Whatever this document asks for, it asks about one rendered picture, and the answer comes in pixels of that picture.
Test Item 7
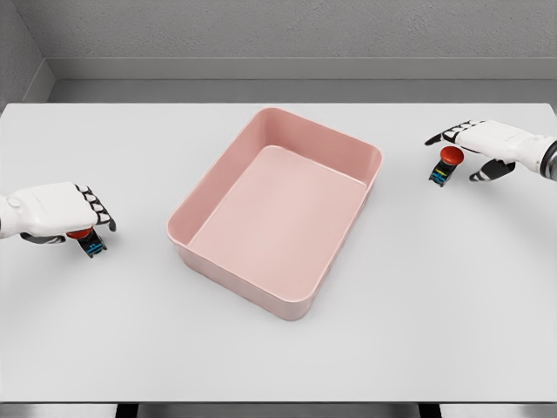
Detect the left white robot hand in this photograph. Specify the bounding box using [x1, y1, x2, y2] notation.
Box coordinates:
[14, 181, 117, 246]

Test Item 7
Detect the red button industrial switch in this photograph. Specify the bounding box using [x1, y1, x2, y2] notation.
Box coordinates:
[65, 227, 109, 260]
[427, 145, 464, 189]

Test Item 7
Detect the pink rectangular plastic basket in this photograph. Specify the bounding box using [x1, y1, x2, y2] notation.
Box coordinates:
[165, 106, 384, 322]

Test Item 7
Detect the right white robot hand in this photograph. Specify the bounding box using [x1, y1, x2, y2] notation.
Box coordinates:
[424, 119, 528, 183]

